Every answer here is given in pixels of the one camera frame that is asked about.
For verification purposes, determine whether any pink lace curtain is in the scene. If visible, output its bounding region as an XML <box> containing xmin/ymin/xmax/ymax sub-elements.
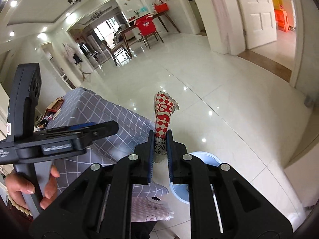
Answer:
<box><xmin>204</xmin><ymin>0</ymin><xmax>231</xmax><ymax>54</ymax></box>

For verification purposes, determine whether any orange plastic stool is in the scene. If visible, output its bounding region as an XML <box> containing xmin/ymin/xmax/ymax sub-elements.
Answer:
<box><xmin>274</xmin><ymin>9</ymin><xmax>290</xmax><ymax>32</ymax></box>

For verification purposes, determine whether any white panel door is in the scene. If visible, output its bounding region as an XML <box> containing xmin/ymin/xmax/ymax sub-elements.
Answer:
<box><xmin>239</xmin><ymin>0</ymin><xmax>277</xmax><ymax>49</ymax></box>

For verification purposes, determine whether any light blue trash bin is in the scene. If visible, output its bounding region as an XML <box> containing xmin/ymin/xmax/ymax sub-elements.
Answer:
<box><xmin>170</xmin><ymin>149</ymin><xmax>222</xmax><ymax>213</ymax></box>

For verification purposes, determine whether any coat rack with clothes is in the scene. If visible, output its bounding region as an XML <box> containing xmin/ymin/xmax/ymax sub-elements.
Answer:
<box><xmin>62</xmin><ymin>43</ymin><xmax>91</xmax><ymax>80</ymax></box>

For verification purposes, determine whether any wooden dining table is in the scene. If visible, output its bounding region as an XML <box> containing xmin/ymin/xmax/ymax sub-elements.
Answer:
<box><xmin>119</xmin><ymin>11</ymin><xmax>181</xmax><ymax>58</ymax></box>

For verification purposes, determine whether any brown cardboard box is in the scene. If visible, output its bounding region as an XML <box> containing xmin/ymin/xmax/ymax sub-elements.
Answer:
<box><xmin>43</xmin><ymin>98</ymin><xmax>64</xmax><ymax>119</ymax></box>

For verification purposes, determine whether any wooden dining chair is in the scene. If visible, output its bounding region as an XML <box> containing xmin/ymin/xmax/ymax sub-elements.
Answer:
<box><xmin>101</xmin><ymin>40</ymin><xmax>130</xmax><ymax>66</ymax></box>

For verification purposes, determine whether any red white checkered wrapper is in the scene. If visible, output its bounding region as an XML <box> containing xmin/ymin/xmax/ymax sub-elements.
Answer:
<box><xmin>154</xmin><ymin>91</ymin><xmax>179</xmax><ymax>164</ymax></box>

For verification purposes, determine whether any person's left hand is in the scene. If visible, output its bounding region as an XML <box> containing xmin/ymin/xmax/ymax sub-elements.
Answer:
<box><xmin>5</xmin><ymin>165</ymin><xmax>60</xmax><ymax>210</ymax></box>

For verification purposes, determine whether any pink patterned under cloth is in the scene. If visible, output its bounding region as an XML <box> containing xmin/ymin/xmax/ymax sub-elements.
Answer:
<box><xmin>131</xmin><ymin>197</ymin><xmax>174</xmax><ymax>222</ymax></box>

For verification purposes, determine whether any grey checked tablecloth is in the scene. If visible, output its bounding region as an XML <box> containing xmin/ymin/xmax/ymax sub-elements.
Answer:
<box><xmin>46</xmin><ymin>87</ymin><xmax>155</xmax><ymax>194</ymax></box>

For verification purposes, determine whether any chair with red shirt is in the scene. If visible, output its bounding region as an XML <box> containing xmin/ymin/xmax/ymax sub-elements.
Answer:
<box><xmin>134</xmin><ymin>15</ymin><xmax>164</xmax><ymax>49</ymax></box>

